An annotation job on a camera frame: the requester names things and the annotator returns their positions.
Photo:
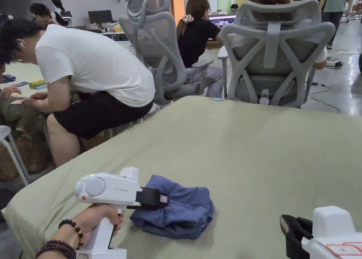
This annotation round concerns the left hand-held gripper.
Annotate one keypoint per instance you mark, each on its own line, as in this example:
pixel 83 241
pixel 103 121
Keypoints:
pixel 109 189

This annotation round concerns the black and white robot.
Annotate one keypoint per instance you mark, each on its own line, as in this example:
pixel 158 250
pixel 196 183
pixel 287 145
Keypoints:
pixel 62 12

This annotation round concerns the blue garment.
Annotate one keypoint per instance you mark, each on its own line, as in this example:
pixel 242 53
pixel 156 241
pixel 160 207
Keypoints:
pixel 183 213

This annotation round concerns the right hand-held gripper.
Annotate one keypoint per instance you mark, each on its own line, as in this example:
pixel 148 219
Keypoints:
pixel 331 230

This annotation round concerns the white power strip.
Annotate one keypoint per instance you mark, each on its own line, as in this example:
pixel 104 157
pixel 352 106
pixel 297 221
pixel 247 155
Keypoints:
pixel 333 63

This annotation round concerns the small light blue object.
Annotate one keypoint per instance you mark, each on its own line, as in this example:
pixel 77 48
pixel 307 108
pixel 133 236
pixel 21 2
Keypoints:
pixel 218 99

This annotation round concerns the black monitor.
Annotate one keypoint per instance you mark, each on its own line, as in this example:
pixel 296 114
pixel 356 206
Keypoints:
pixel 100 16

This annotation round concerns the person's left hand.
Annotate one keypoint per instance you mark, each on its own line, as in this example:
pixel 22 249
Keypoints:
pixel 94 216

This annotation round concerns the bed with pale green sheet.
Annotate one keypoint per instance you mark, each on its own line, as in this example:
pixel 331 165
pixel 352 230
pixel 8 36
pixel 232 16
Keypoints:
pixel 226 145

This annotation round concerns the person's left forearm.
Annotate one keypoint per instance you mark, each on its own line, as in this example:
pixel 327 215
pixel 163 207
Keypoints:
pixel 60 242

